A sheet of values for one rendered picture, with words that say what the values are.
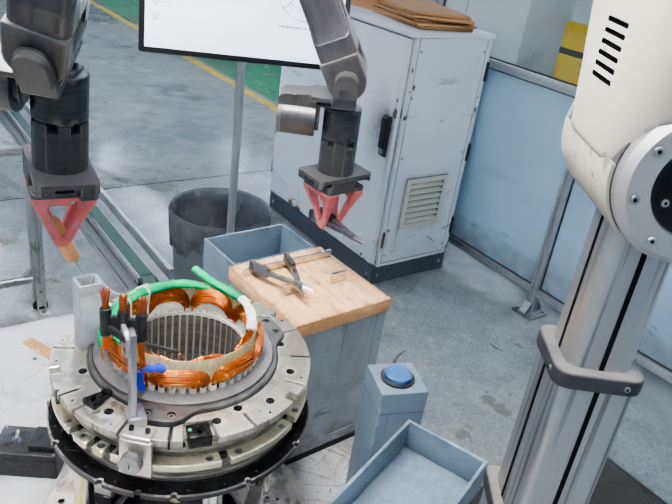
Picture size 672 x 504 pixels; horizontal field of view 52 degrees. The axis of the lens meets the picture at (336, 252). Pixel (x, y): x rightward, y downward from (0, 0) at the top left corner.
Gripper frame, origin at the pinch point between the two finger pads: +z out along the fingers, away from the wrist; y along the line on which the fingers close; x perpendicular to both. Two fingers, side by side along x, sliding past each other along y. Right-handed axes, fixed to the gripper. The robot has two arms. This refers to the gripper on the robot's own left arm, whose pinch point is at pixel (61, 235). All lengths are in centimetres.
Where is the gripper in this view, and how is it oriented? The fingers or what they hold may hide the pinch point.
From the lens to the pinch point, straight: 84.9
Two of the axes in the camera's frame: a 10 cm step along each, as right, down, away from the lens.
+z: -1.9, 8.4, 5.0
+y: 4.6, 5.3, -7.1
